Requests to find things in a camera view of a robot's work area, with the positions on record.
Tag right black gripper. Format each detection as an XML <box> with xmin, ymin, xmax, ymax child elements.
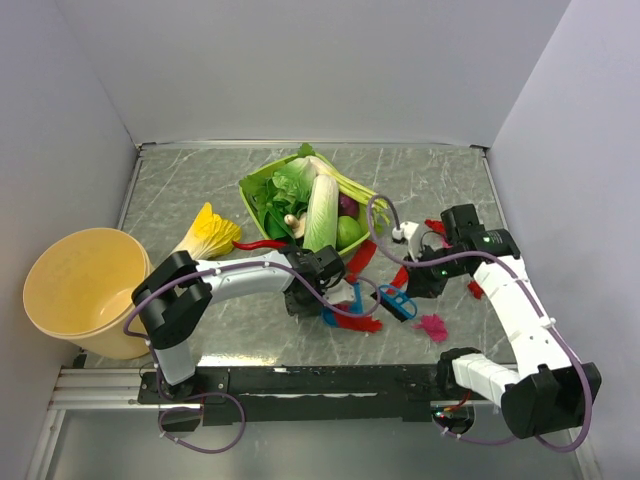
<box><xmin>402</xmin><ymin>242</ymin><xmax>467</xmax><ymax>299</ymax></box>

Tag blue dustpan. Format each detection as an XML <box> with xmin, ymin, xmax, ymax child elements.
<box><xmin>321</xmin><ymin>282</ymin><xmax>364</xmax><ymax>328</ymax></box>

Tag blue hand brush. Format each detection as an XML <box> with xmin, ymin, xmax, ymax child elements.
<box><xmin>371</xmin><ymin>284</ymin><xmax>418</xmax><ymax>322</ymax></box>

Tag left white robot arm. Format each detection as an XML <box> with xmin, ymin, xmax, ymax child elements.
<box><xmin>131</xmin><ymin>245</ymin><xmax>356</xmax><ymax>402</ymax></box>

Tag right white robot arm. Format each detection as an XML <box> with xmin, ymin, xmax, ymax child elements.
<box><xmin>392</xmin><ymin>204</ymin><xmax>602</xmax><ymax>439</ymax></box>

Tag red paper strip vertical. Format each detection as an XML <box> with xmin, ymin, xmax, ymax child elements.
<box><xmin>390</xmin><ymin>267</ymin><xmax>409</xmax><ymax>288</ymax></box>

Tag pink paper scrap lower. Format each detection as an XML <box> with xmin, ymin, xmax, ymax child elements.
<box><xmin>412</xmin><ymin>314</ymin><xmax>449</xmax><ymax>344</ymax></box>

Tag red paper scrap top right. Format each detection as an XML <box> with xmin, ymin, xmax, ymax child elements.
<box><xmin>425</xmin><ymin>219</ymin><xmax>446</xmax><ymax>237</ymax></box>

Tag red paper strip right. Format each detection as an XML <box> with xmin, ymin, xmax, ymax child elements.
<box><xmin>346</xmin><ymin>240</ymin><xmax>377</xmax><ymax>284</ymax></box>

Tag red paper strip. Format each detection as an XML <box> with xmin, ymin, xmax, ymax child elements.
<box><xmin>346</xmin><ymin>240</ymin><xmax>377</xmax><ymax>284</ymax></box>
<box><xmin>336</xmin><ymin>314</ymin><xmax>383</xmax><ymax>333</ymax></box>

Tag red chili pepper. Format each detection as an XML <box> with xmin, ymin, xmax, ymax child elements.
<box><xmin>232</xmin><ymin>239</ymin><xmax>288</xmax><ymax>251</ymax></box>

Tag red paper strip left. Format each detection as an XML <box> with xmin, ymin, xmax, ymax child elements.
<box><xmin>336</xmin><ymin>314</ymin><xmax>383</xmax><ymax>333</ymax></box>

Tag beige mushroom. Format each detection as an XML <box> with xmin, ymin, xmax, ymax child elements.
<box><xmin>284</xmin><ymin>212</ymin><xmax>307</xmax><ymax>239</ymax></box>

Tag long green white cabbage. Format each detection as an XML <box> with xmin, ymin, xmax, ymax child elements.
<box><xmin>302</xmin><ymin>174</ymin><xmax>339</xmax><ymax>252</ymax></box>

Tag green round fruit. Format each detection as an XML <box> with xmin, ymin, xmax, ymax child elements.
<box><xmin>336</xmin><ymin>215</ymin><xmax>362</xmax><ymax>250</ymax></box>

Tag purple onion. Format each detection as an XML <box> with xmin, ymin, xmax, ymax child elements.
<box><xmin>338</xmin><ymin>193</ymin><xmax>360</xmax><ymax>220</ymax></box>

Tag green plastic basket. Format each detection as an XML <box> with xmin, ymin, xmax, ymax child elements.
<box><xmin>238</xmin><ymin>153</ymin><xmax>375</xmax><ymax>261</ymax></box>

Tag yellow napa cabbage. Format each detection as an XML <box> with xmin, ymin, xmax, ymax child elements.
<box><xmin>172</xmin><ymin>202</ymin><xmax>242</xmax><ymax>260</ymax></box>

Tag green leafy lettuce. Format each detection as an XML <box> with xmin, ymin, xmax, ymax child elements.
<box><xmin>239</xmin><ymin>143</ymin><xmax>317</xmax><ymax>241</ymax></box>

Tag green onion stalks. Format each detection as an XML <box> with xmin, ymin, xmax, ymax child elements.
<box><xmin>306</xmin><ymin>156</ymin><xmax>391</xmax><ymax>233</ymax></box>

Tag beige plastic bucket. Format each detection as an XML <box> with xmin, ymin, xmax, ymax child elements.
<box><xmin>23</xmin><ymin>228</ymin><xmax>152</xmax><ymax>360</ymax></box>

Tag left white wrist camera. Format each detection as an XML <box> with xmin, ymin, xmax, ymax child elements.
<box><xmin>323</xmin><ymin>280</ymin><xmax>360</xmax><ymax>305</ymax></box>

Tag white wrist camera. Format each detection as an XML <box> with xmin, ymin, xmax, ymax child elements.
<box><xmin>323</xmin><ymin>280</ymin><xmax>360</xmax><ymax>305</ymax></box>
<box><xmin>392</xmin><ymin>222</ymin><xmax>427</xmax><ymax>262</ymax></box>

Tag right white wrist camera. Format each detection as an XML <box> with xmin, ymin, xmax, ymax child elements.
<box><xmin>392</xmin><ymin>222</ymin><xmax>427</xmax><ymax>262</ymax></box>

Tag black base frame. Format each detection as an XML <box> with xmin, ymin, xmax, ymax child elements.
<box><xmin>136</xmin><ymin>362</ymin><xmax>496</xmax><ymax>427</ymax></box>

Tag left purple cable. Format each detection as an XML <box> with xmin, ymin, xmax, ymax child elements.
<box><xmin>121</xmin><ymin>261</ymin><xmax>382</xmax><ymax>456</ymax></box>

